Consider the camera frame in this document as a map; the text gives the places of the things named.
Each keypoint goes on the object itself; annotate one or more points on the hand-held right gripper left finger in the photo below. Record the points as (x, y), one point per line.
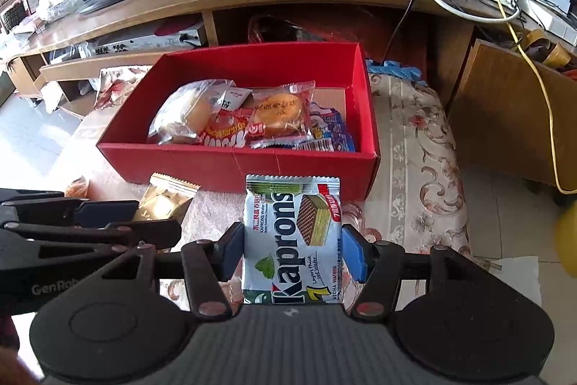
(232, 249)

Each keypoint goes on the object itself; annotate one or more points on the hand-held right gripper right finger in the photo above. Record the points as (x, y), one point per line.
(354, 254)

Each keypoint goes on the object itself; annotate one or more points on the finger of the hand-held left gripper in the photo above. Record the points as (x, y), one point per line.
(108, 211)
(148, 234)

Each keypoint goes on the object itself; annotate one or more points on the gold snack packet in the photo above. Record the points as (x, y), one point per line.
(167, 200)

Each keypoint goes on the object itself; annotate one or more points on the white green wafer packet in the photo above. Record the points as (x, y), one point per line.
(288, 240)

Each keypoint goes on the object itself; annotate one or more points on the red cardboard box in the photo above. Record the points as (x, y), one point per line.
(293, 168)

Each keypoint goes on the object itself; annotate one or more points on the red snack packet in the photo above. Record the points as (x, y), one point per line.
(225, 132)

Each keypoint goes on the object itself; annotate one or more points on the blue sausage snack packet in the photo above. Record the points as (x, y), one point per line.
(329, 137)

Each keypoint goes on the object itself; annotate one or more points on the clear bread packet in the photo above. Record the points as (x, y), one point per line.
(185, 114)

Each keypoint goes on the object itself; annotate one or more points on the orange pastry packet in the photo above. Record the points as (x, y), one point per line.
(279, 110)

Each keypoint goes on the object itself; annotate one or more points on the small orange snack packet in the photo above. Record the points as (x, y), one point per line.
(76, 188)

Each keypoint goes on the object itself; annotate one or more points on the white paper sheet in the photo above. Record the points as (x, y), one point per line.
(518, 276)

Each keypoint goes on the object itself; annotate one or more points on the silver set-top box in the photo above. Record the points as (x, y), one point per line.
(135, 44)

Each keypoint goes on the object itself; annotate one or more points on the crumpled blue cloth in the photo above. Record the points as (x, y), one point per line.
(399, 70)

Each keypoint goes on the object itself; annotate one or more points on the wooden cabinet door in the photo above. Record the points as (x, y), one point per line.
(505, 119)

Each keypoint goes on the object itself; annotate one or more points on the yellow stool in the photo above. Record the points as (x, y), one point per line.
(569, 236)

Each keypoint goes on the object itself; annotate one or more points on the long white power strip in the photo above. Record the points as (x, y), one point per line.
(547, 17)

